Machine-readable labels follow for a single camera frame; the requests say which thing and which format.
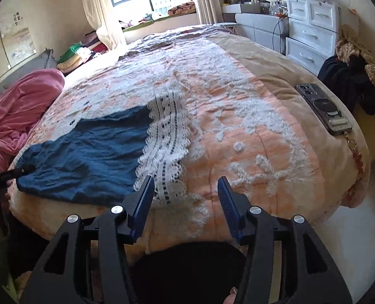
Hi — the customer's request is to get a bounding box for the orange floral bed quilt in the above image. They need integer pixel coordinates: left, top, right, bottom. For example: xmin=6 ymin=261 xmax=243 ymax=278
xmin=8 ymin=24 xmax=372 ymax=257

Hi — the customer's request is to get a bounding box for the beige knitted garment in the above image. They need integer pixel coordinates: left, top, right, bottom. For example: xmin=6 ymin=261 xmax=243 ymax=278
xmin=335 ymin=25 xmax=375 ymax=94

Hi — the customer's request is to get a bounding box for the pink blanket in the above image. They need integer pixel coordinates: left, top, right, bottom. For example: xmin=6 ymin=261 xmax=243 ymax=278
xmin=0 ymin=69 xmax=66 ymax=178

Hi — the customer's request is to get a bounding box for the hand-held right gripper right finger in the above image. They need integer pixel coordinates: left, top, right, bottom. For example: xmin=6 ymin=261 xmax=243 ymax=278
xmin=217 ymin=177 xmax=353 ymax=304

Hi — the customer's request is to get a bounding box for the person's right hand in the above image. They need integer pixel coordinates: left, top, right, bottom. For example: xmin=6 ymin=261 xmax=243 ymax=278
xmin=224 ymin=287 xmax=239 ymax=304

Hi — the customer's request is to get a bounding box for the beaded phone charm strap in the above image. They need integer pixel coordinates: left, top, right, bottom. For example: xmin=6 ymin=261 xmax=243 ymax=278
xmin=344 ymin=131 xmax=365 ymax=181

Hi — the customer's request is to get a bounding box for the person's left leg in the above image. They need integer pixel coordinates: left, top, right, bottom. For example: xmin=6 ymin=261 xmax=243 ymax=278
xmin=8 ymin=218 xmax=53 ymax=279

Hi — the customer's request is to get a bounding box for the wall poster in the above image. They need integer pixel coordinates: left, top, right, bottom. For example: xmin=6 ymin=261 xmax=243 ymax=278
xmin=0 ymin=16 xmax=37 ymax=80

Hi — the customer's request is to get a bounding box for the cream curtain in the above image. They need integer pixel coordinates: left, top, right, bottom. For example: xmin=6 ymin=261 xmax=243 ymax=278
xmin=78 ymin=0 xmax=128 ymax=51
xmin=190 ymin=0 xmax=224 ymax=26

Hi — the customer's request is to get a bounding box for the white drawer cabinet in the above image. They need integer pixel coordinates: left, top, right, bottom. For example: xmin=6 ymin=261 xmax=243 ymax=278
xmin=285 ymin=0 xmax=340 ymax=76

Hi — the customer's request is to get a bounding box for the grey headboard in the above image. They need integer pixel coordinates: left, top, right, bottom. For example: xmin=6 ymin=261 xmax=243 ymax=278
xmin=0 ymin=48 xmax=59 ymax=108

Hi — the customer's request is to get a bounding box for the smartphone with dark case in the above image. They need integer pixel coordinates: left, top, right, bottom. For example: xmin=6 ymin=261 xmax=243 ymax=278
xmin=294 ymin=83 xmax=353 ymax=136

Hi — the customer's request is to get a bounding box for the orange patterned blanket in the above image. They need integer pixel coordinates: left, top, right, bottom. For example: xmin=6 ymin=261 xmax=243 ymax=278
xmin=168 ymin=2 xmax=197 ymax=16

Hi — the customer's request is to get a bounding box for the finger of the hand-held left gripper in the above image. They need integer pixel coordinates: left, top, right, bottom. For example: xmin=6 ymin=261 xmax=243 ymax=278
xmin=0 ymin=164 xmax=37 ymax=181

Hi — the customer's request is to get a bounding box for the black cable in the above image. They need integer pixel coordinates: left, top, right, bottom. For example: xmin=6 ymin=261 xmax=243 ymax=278
xmin=271 ymin=16 xmax=286 ymax=54

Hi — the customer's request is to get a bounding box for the person's leg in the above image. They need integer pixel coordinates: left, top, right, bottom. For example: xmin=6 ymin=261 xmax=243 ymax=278
xmin=8 ymin=218 xmax=53 ymax=279
xmin=132 ymin=241 xmax=249 ymax=304

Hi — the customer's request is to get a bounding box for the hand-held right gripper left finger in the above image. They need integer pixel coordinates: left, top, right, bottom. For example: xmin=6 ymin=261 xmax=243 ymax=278
xmin=19 ymin=175 xmax=156 ymax=304

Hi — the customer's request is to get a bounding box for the dark clothes heap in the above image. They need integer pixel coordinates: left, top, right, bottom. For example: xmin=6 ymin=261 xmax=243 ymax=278
xmin=317 ymin=55 xmax=375 ymax=116

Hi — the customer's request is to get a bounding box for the green windowsill mat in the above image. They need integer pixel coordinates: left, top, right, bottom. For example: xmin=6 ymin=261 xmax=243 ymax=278
xmin=122 ymin=14 xmax=201 ymax=32

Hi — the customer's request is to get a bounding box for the person's right leg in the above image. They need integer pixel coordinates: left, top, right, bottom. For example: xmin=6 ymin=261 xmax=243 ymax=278
xmin=132 ymin=241 xmax=249 ymax=304

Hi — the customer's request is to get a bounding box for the pile of folded clothes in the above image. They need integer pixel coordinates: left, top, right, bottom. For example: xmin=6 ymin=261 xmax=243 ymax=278
xmin=56 ymin=30 xmax=110 ymax=70

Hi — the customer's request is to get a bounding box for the yellow stool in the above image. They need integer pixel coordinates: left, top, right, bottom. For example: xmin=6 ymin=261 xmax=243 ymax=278
xmin=354 ymin=104 xmax=375 ymax=162

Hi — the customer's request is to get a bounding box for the blue denim pants lace trim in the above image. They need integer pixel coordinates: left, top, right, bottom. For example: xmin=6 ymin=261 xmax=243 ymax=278
xmin=14 ymin=90 xmax=194 ymax=210

